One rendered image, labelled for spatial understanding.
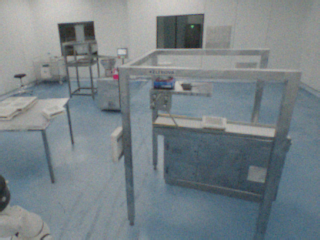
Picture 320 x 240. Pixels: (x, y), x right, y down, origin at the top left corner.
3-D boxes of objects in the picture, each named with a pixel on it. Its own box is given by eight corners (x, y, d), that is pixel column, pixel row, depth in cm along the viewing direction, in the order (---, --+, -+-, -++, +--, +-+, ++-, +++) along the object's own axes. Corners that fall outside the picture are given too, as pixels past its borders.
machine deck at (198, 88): (149, 93, 242) (149, 89, 241) (157, 83, 275) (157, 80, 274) (211, 97, 219) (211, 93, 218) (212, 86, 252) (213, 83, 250)
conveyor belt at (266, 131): (152, 129, 262) (152, 125, 260) (157, 120, 284) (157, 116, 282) (292, 146, 211) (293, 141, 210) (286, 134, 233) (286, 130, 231)
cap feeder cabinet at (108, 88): (98, 111, 527) (96, 79, 500) (106, 103, 578) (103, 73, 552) (125, 113, 511) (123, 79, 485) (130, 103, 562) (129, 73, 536)
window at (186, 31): (156, 54, 727) (156, 16, 687) (156, 54, 728) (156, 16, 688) (201, 53, 693) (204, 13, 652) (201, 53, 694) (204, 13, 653)
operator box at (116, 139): (112, 162, 195) (110, 135, 186) (120, 151, 210) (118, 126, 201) (118, 163, 193) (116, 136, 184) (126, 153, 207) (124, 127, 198)
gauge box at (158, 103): (149, 109, 249) (149, 92, 242) (152, 106, 258) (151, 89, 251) (169, 111, 241) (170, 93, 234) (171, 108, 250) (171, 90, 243)
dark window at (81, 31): (61, 56, 810) (57, 23, 771) (61, 56, 811) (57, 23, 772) (96, 55, 777) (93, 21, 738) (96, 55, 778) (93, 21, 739)
